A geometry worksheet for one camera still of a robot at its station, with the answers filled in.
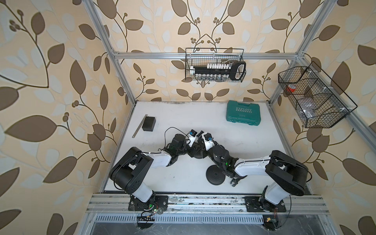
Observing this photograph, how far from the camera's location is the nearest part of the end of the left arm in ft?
2.36

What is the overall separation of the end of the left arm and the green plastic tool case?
423 mm

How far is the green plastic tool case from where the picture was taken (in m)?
1.07
